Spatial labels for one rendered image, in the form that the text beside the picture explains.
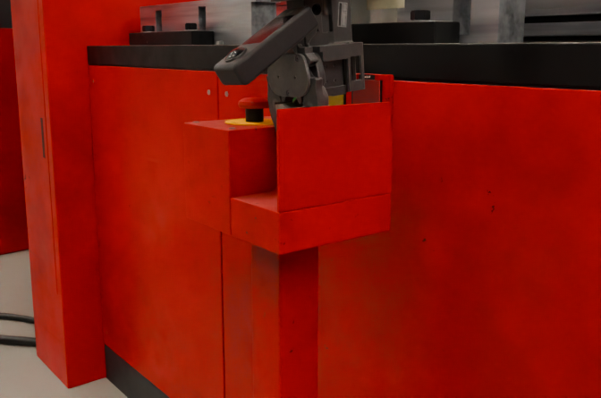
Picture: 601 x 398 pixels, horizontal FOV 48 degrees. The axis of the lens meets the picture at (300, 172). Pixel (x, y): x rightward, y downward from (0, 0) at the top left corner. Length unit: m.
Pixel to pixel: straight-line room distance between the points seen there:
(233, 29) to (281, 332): 0.75
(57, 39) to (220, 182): 1.03
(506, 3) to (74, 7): 1.11
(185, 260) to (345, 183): 0.73
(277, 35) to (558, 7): 0.61
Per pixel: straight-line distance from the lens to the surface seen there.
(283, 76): 0.74
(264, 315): 0.84
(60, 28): 1.75
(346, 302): 1.02
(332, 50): 0.73
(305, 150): 0.70
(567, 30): 1.18
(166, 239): 1.47
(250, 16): 1.35
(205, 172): 0.81
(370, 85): 0.79
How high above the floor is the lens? 0.87
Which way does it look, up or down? 10 degrees down
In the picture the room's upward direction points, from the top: straight up
